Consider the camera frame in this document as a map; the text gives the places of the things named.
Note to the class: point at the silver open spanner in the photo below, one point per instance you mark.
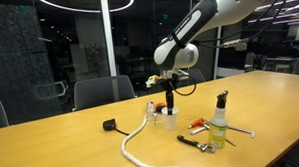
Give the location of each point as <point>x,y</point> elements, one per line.
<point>198,130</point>

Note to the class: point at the small clear plastic bottle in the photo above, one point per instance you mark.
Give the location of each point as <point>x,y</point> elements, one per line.
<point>150,106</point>

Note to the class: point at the white paper cup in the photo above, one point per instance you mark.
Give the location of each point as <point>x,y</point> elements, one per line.
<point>170,121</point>

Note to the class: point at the green exit sign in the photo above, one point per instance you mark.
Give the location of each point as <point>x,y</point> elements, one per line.
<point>165,17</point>

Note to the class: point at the orange black tape measure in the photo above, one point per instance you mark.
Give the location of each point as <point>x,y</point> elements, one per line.
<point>160,106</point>

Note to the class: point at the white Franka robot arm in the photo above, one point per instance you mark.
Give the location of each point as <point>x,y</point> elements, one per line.
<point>220,7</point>

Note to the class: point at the clear plastic wrapper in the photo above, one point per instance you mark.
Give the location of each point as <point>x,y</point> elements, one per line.
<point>154,119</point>

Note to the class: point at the spray bottle with yellow label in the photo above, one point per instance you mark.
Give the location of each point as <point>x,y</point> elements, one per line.
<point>218,127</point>

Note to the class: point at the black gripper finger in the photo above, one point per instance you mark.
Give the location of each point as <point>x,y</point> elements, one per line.
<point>170,101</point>

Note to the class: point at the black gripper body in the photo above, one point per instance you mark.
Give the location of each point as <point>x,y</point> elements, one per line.
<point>169,84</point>

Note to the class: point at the white window pillar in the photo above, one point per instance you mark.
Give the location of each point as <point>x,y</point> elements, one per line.
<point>108,38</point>

